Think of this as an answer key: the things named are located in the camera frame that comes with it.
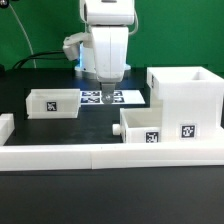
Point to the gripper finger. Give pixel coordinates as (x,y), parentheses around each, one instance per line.
(107,93)

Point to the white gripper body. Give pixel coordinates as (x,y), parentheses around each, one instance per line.
(108,22)

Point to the white front drawer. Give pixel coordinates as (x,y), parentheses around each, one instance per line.
(139,125)

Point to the white drawer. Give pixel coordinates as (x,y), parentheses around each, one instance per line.
(139,125)
(53,103)

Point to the white drawer cabinet box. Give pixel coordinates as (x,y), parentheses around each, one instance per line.
(190,99)

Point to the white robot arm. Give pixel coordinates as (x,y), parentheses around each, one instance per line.
(107,34)

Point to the fiducial marker sheet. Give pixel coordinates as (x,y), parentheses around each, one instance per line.
(120,97)

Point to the white left fence wall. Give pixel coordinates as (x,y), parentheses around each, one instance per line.
(6,127)

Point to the white fence wall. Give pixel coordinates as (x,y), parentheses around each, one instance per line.
(109,156)
(6,127)

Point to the white front fence wall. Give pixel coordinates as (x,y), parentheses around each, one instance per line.
(109,156)

